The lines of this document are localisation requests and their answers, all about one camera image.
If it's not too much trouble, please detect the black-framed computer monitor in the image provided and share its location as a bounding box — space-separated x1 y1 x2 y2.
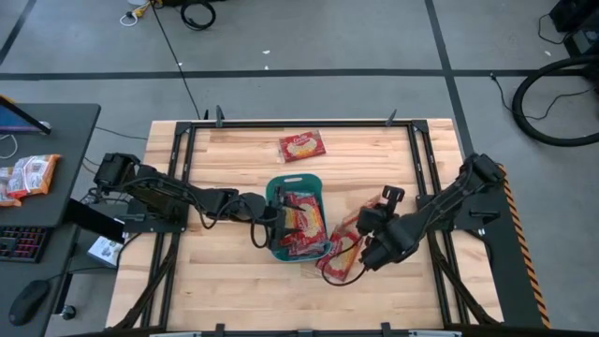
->
0 95 52 137

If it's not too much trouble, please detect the black equipment case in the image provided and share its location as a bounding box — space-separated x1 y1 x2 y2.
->
549 0 599 60

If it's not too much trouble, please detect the black desk support bar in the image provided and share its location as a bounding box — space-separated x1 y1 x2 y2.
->
63 198 126 243

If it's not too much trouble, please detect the black aluminium table frame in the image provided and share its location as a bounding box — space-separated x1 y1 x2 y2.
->
105 105 504 337

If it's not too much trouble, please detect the white and orange snack bag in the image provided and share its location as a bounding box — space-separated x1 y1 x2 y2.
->
0 166 22 208

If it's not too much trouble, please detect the thin white desk cable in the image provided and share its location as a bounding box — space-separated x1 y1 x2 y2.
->
0 134 19 160

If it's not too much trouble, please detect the teal plastic basket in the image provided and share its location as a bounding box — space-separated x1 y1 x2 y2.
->
264 173 328 262

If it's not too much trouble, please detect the dark grey desk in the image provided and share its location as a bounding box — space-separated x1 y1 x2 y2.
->
0 102 102 337

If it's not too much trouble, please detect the large black hose loop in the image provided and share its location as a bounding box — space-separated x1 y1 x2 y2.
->
511 54 599 148

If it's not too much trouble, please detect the black computer mouse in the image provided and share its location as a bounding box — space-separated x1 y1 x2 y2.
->
7 279 51 328

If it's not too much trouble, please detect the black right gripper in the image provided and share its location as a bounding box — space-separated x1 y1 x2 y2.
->
357 185 406 238

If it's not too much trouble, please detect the black hazard-striped floor plate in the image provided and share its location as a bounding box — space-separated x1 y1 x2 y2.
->
462 161 553 329

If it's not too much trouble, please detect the black backlit keyboard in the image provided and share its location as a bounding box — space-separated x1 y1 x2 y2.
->
0 226 51 263

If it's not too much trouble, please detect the white cable with yellow plug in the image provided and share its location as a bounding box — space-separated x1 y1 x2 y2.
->
119 0 153 27

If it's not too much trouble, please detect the long black floor cable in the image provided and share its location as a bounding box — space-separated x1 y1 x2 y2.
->
150 0 203 121

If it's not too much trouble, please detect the coiled black cable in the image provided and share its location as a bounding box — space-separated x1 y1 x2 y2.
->
180 0 217 32

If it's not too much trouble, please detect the small white printed box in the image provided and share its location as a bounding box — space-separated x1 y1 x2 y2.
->
87 236 124 269

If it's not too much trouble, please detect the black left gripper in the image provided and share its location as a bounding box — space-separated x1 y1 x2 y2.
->
266 184 307 249

